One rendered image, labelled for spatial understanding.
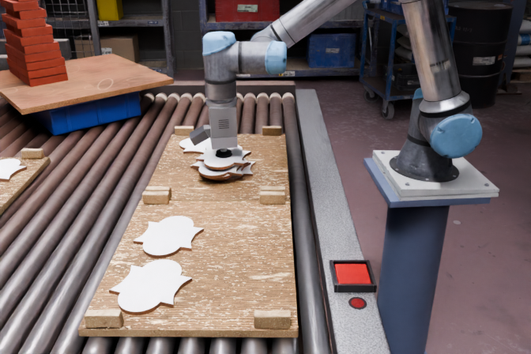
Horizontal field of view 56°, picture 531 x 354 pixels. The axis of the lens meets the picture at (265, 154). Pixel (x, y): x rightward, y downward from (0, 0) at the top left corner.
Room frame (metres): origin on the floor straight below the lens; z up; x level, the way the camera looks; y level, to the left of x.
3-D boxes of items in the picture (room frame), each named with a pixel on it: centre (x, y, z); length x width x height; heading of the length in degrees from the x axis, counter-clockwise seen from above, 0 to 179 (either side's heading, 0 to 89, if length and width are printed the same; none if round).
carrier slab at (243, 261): (0.81, 0.12, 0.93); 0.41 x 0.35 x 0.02; 179
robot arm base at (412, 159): (1.27, -0.45, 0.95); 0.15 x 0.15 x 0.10
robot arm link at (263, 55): (1.17, 0.01, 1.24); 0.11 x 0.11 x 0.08; 89
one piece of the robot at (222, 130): (1.16, 0.13, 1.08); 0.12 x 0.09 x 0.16; 99
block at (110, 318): (0.61, 0.26, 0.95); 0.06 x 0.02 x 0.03; 89
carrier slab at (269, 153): (1.22, 0.12, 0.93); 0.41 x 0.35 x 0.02; 0
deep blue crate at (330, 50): (5.47, -0.71, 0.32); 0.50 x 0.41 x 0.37; 91
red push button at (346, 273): (0.75, -0.16, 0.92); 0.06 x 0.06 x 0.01; 0
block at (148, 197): (1.00, 0.25, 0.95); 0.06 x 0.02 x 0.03; 89
